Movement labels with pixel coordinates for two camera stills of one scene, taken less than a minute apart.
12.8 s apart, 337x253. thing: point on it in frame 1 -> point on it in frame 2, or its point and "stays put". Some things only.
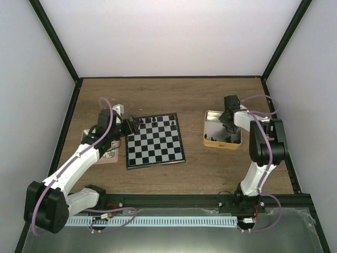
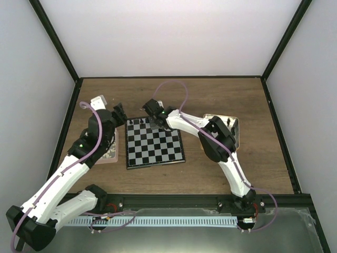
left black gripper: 131,126 -> 120,115
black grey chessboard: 156,141 stays put
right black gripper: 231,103 -> 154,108
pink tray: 110,156 stays put
